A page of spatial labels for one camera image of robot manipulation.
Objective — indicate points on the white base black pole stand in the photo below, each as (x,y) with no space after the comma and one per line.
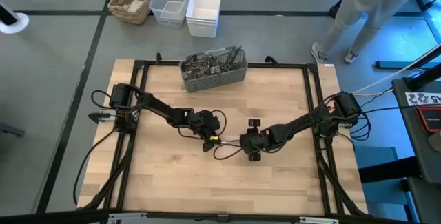
(17,24)

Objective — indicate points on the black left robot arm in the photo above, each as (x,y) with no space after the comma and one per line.
(162,108)

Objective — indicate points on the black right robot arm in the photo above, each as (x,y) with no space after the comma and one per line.
(299,122)

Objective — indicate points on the grey mesh silverware basket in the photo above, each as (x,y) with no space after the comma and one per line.
(212,82)

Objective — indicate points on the white plastic bin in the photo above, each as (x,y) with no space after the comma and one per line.
(203,27)

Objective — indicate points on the white printed label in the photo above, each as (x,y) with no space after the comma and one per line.
(422,99)

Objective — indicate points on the dark grey side table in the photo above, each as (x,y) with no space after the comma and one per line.
(410,131)

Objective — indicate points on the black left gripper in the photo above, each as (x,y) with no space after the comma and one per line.
(206,124)

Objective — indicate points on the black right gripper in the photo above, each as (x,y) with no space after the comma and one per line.
(256,139)

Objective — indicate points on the red and black device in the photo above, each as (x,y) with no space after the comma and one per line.
(430,119)

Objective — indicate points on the black floor stand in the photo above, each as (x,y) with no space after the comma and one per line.
(335,10)

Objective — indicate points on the person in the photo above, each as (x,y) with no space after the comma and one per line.
(372,7)

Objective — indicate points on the woven wicker basket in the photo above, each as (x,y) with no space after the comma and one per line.
(138,17)

